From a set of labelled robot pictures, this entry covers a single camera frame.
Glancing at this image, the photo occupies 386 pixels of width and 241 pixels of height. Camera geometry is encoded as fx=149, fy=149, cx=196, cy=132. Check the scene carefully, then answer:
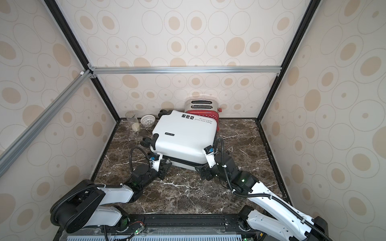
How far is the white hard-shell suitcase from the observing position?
811mm

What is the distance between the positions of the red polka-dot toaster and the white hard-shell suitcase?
0.08 meters

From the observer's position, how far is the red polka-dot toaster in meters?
1.02
